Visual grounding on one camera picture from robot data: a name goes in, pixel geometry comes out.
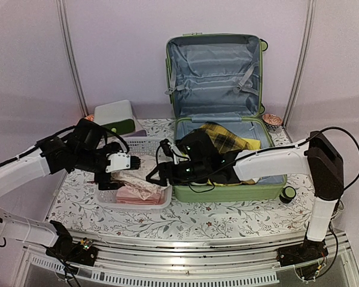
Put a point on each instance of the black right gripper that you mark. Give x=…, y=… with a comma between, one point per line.
x=164, y=168

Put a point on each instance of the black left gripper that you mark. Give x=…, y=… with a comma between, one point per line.
x=103, y=179

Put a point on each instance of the pink printed white garment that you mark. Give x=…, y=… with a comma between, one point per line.
x=136, y=178

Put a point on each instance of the white perforated plastic basket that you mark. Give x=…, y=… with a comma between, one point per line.
x=138, y=146

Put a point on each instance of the pink cloth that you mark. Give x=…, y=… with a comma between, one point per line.
x=129, y=195

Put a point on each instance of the yellow black plaid cloth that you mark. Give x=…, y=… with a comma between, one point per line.
x=223, y=139

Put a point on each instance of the green hard-shell suitcase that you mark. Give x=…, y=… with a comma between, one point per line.
x=218, y=78

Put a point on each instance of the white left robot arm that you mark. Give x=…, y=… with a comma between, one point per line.
x=85, y=146

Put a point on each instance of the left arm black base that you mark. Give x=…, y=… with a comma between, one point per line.
x=82, y=252

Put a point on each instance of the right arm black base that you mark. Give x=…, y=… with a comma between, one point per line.
x=302, y=252

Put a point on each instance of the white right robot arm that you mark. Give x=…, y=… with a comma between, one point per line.
x=314, y=156

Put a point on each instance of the purple drawer box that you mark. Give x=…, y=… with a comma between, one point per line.
x=141, y=133

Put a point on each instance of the white green drawer box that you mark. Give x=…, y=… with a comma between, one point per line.
x=117, y=117

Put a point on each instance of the floral white table mat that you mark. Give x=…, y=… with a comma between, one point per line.
x=76, y=207

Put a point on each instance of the yellow garment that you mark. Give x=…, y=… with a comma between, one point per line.
x=252, y=144

